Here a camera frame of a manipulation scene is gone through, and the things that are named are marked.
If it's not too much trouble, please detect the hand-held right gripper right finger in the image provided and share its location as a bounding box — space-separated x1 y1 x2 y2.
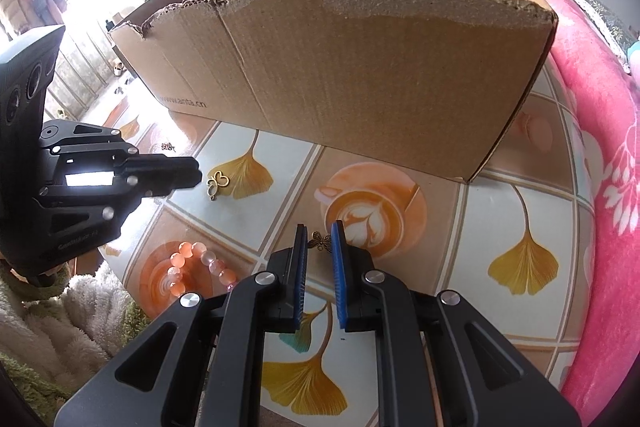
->
331 221 581 427

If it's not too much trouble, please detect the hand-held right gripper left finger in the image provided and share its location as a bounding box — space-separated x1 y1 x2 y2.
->
52 223 308 427

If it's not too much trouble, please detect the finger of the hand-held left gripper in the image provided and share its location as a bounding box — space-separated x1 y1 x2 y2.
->
39 177 203 223
42 119 202 180

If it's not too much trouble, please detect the bronze butterfly charm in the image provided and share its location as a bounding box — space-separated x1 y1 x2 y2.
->
309 231 335 254

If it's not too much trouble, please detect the gold butterfly outline charm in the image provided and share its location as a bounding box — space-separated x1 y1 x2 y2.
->
205 171 232 202

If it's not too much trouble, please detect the pink bead bracelet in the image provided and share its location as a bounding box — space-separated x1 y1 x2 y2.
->
167 241 240 299

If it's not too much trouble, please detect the brown cardboard box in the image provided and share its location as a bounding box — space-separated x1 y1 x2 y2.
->
107 0 558 185

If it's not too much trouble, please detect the ginkgo print tablecloth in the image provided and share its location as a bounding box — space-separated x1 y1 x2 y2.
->
97 57 601 427

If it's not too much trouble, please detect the white green fluffy blanket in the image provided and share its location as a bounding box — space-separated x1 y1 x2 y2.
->
0 262 151 408

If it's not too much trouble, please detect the pink flower blanket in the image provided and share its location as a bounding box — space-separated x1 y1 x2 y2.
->
525 0 640 427

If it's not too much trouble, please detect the grey patterned cloth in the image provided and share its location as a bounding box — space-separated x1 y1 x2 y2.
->
560 0 633 70

